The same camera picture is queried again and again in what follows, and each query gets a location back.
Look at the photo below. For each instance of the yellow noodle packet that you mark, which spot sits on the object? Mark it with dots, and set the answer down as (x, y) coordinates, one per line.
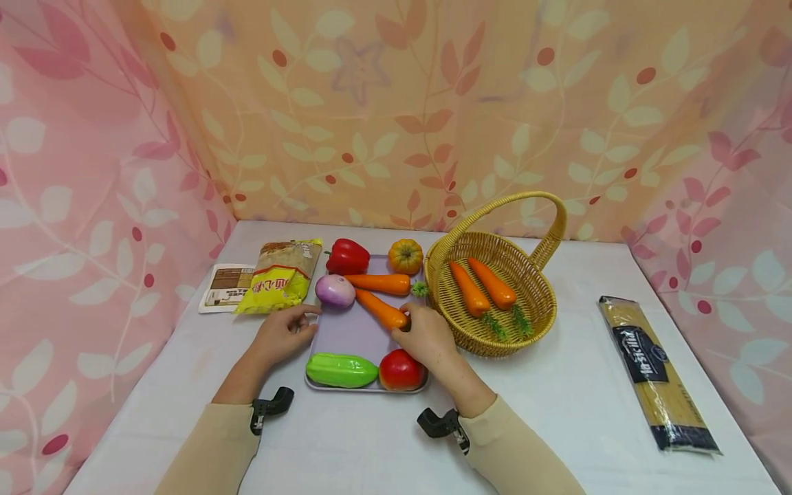
(281, 278)

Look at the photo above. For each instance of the black wrist band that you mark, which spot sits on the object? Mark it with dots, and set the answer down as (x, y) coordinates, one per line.
(269, 407)
(442, 426)

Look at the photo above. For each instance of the orange carrot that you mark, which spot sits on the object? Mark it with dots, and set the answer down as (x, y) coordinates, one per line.
(378, 311)
(493, 285)
(470, 292)
(380, 283)

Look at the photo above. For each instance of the white and brown packet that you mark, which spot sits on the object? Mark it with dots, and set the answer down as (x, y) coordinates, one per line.
(224, 289)

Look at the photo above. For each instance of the small orange pumpkin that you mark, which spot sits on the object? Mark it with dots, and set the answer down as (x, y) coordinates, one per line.
(406, 256)

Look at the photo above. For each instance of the person's right thumb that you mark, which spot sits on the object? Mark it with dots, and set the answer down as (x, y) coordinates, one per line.
(401, 330)

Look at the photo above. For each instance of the person's right index finger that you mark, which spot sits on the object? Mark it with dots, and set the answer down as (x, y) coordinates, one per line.
(413, 309)

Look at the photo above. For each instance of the green ridged gourd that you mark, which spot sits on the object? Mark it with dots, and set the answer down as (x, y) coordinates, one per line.
(341, 370)

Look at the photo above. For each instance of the person's right hand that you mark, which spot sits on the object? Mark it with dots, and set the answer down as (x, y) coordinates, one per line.
(428, 340)

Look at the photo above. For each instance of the person's left hand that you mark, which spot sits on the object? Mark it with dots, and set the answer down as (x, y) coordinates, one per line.
(279, 337)

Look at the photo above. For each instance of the red tomato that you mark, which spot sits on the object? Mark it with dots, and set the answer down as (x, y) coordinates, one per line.
(401, 371)

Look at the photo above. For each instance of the person's left index finger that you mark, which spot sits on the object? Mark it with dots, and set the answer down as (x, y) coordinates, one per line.
(304, 311)

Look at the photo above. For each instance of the person's right forearm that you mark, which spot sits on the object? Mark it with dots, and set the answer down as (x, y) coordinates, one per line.
(507, 440)

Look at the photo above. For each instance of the person's left forearm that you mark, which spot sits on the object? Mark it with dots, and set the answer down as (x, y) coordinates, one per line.
(213, 440)

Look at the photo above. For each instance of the spaghetti packet with dark label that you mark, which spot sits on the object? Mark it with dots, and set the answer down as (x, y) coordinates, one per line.
(656, 375)

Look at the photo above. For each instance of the purple onion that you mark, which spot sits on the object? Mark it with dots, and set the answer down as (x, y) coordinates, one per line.
(335, 291)

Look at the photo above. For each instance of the red bell pepper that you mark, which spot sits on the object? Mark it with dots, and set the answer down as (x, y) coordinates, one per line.
(346, 258)

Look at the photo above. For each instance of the person's left thumb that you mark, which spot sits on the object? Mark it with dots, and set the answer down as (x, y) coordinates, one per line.
(308, 330)

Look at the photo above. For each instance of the lavender plastic tray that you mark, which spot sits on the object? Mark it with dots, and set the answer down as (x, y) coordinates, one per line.
(352, 337)

